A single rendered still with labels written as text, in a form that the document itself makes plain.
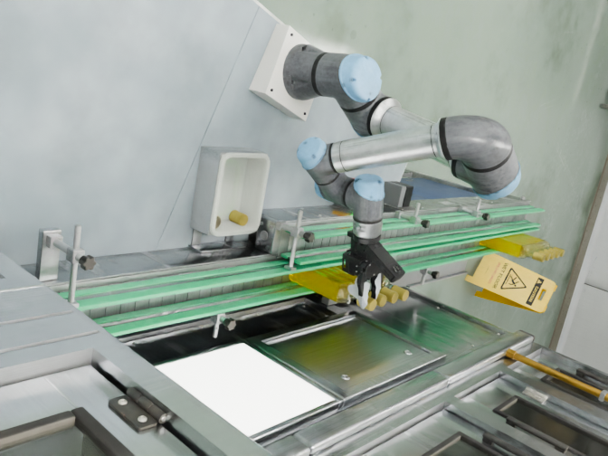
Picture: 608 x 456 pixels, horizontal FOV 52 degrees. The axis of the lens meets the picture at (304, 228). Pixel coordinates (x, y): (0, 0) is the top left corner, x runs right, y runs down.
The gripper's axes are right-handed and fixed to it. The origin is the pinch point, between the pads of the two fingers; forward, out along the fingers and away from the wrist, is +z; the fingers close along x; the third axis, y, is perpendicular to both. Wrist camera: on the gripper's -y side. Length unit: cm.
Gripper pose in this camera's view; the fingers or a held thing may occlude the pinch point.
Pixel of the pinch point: (369, 302)
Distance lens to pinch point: 170.3
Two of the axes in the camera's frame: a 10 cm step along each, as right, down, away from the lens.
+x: -6.9, 3.1, -6.6
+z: 0.0, 9.0, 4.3
